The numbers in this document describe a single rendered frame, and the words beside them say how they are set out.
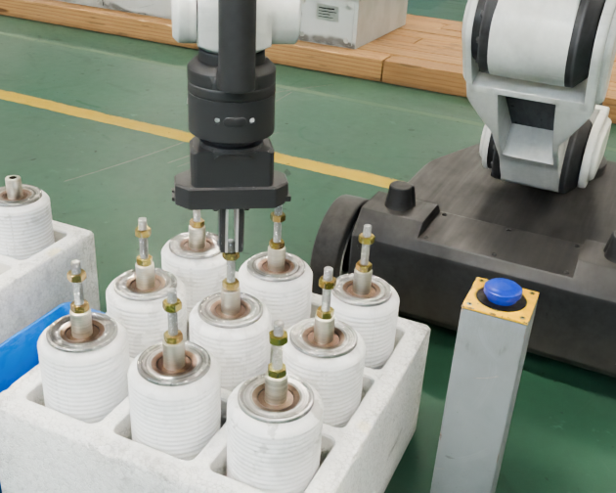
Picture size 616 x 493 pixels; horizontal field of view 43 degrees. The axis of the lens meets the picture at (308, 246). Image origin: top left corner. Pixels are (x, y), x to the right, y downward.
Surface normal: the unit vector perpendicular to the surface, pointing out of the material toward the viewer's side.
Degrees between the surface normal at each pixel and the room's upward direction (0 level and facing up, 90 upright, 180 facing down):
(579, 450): 0
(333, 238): 49
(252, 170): 90
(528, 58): 114
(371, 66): 90
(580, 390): 0
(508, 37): 95
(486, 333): 90
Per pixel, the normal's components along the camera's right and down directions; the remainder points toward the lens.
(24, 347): 0.90, 0.21
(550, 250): 0.05, -0.88
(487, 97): -0.39, 0.83
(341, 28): -0.44, 0.40
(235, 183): 0.16, 0.47
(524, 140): -0.32, -0.18
